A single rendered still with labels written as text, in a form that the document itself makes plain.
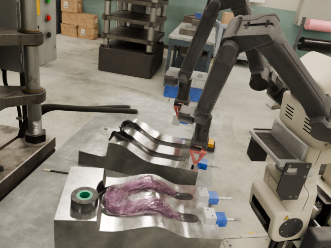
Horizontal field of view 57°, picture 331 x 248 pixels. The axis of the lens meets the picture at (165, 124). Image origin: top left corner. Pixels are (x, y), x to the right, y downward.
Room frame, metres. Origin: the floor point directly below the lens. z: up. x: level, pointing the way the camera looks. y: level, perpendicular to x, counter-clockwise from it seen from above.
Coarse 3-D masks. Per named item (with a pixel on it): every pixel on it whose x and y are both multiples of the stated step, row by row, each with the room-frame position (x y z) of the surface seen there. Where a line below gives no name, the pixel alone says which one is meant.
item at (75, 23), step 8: (64, 0) 7.35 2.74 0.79; (72, 0) 7.32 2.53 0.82; (80, 0) 7.49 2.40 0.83; (64, 8) 7.35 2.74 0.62; (72, 8) 7.33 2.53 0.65; (80, 8) 7.51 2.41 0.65; (64, 16) 7.37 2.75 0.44; (72, 16) 7.36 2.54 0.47; (80, 16) 7.33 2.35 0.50; (88, 16) 7.32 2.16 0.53; (96, 16) 7.48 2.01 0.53; (64, 24) 7.35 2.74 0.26; (72, 24) 7.34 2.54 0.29; (80, 24) 7.33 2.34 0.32; (88, 24) 7.31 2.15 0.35; (96, 24) 7.46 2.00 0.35; (64, 32) 7.35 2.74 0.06; (72, 32) 7.32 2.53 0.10; (80, 32) 7.33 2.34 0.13; (88, 32) 7.31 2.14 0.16; (96, 32) 7.44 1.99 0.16
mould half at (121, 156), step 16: (112, 128) 1.30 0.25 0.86; (128, 128) 1.18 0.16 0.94; (144, 128) 1.24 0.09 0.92; (96, 144) 1.13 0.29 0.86; (112, 144) 1.04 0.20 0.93; (128, 144) 1.06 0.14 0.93; (144, 144) 1.13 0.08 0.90; (80, 160) 1.06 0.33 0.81; (96, 160) 1.05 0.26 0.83; (112, 160) 1.04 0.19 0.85; (128, 160) 1.03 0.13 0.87; (144, 160) 1.02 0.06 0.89; (160, 160) 1.04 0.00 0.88; (160, 176) 1.01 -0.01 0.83; (176, 176) 1.00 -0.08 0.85; (192, 176) 1.00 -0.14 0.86
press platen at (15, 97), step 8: (0, 88) 1.17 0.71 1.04; (8, 88) 1.18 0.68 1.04; (16, 88) 1.21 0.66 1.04; (24, 88) 1.19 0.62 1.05; (40, 88) 1.22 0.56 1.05; (0, 96) 1.09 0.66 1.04; (8, 96) 1.11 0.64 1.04; (16, 96) 1.12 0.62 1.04; (24, 96) 1.14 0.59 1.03; (32, 96) 1.16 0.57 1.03; (40, 96) 1.19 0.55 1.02; (0, 104) 1.06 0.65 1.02; (8, 104) 1.09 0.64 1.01; (16, 104) 1.12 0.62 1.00; (24, 104) 1.14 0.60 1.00
